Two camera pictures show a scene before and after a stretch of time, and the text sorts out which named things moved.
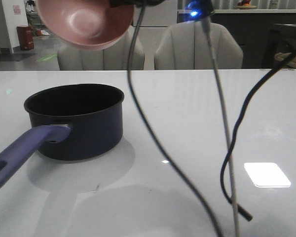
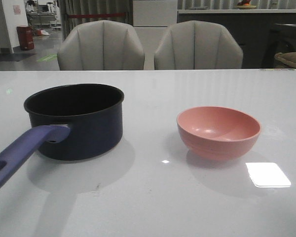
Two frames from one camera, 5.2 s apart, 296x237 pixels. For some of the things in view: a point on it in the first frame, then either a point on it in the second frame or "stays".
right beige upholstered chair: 184,46 stays
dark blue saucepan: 95,113 stays
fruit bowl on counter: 244,4 stays
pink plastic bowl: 85,22 to 217,133
